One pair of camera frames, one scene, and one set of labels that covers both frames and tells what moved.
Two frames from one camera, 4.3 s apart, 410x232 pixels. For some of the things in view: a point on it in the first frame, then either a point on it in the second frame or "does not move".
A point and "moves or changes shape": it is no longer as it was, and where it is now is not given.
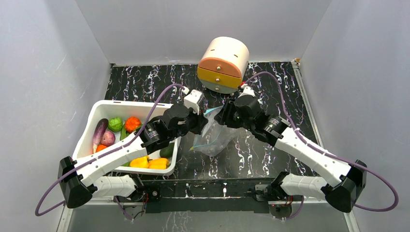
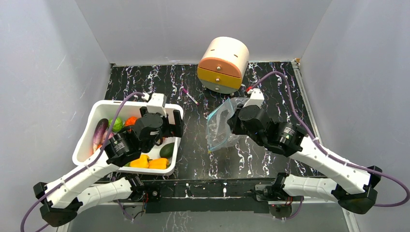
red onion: x=108 y=138 does not move
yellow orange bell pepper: x=159 y=163 does not move
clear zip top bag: x=214 y=137 moves or changes shape
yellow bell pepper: x=141 y=162 does not move
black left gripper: x=200 y=122 to x=173 y=130
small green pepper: x=115 y=124 does not move
